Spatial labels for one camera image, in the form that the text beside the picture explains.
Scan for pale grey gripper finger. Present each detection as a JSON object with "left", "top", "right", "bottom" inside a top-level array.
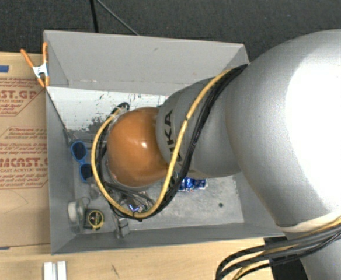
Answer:
[{"left": 115, "top": 217, "right": 131, "bottom": 239}]

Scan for black and yellow tape measure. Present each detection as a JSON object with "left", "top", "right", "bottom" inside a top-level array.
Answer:
[{"left": 83, "top": 209, "right": 106, "bottom": 231}]

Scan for clear glass jar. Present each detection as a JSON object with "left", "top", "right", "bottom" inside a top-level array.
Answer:
[{"left": 67, "top": 197, "right": 90, "bottom": 235}]

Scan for blue sunglasses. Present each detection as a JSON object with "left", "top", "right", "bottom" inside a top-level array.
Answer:
[{"left": 70, "top": 139, "right": 95, "bottom": 183}]

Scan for blue foil packet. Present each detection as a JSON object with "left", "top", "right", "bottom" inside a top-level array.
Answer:
[{"left": 178, "top": 177, "right": 208, "bottom": 193}]

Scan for brown cardboard board red print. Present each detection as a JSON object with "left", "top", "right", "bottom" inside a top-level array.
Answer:
[{"left": 0, "top": 50, "right": 51, "bottom": 252}]

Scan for grey metal bin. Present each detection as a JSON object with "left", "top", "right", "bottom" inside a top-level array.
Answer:
[{"left": 43, "top": 30, "right": 286, "bottom": 256}]

